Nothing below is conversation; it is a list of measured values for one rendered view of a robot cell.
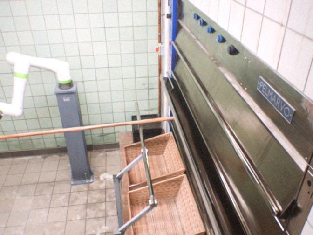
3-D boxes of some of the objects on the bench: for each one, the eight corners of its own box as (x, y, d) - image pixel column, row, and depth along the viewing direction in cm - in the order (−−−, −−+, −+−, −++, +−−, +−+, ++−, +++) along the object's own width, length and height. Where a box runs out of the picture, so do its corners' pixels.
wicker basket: (184, 196, 250) (186, 172, 236) (203, 256, 203) (207, 231, 188) (127, 204, 243) (125, 179, 229) (133, 267, 196) (132, 242, 181)
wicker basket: (171, 153, 301) (172, 130, 286) (185, 193, 254) (186, 169, 239) (124, 158, 294) (121, 135, 279) (128, 200, 247) (126, 176, 232)
